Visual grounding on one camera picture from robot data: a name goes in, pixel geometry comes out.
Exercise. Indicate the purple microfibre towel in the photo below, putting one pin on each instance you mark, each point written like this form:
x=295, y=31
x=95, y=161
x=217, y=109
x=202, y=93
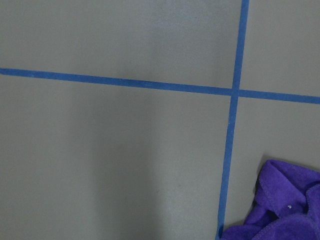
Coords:
x=286, y=205

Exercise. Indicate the crossing blue tape strip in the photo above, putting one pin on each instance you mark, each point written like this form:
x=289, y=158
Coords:
x=232, y=116

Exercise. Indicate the long blue tape strip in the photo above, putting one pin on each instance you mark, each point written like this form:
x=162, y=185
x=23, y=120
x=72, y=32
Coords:
x=176, y=87

